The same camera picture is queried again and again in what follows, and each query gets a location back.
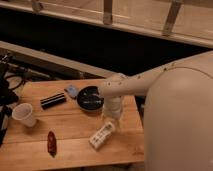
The black rectangular box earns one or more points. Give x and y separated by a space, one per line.
53 100

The black equipment stand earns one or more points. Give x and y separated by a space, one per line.
7 97

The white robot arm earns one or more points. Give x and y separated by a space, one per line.
178 112

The metal railing frame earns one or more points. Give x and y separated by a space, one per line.
187 21

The white plastic cup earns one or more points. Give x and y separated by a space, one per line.
24 114

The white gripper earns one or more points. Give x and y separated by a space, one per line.
113 107

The white plastic bottle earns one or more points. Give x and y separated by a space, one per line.
102 135

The small blue object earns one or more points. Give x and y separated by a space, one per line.
72 91

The red chili pepper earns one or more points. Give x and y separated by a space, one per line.
51 144

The dark ceramic bowl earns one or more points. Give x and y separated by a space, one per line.
89 99

